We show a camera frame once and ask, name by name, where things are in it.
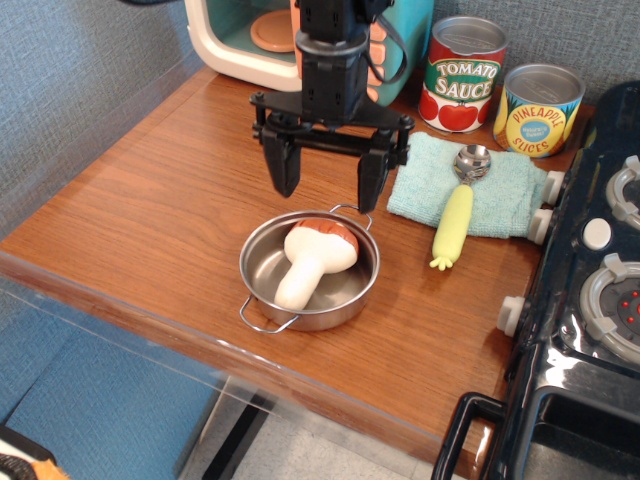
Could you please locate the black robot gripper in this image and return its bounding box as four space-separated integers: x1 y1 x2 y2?
250 30 415 214

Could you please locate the white plush mushroom brown cap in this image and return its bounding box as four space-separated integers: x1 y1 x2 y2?
274 218 359 310

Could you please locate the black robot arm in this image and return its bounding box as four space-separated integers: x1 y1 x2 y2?
250 1 415 213

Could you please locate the stainless steel pot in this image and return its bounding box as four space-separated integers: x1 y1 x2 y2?
239 204 380 335

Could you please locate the toy microwave teal and cream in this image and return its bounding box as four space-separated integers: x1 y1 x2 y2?
185 1 434 106

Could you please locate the tomato sauce can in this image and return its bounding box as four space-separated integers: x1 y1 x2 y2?
419 16 508 133

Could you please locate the teal folded cloth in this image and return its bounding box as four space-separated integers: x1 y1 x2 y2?
387 132 547 239

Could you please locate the pineapple slices can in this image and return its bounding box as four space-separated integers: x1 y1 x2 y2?
493 64 585 159

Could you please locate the black toy stove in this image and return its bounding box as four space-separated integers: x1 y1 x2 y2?
432 81 639 479

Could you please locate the orange plush object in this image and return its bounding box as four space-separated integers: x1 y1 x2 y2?
1 425 70 480

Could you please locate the yellow handled metal scoop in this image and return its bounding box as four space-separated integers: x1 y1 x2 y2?
429 144 491 271

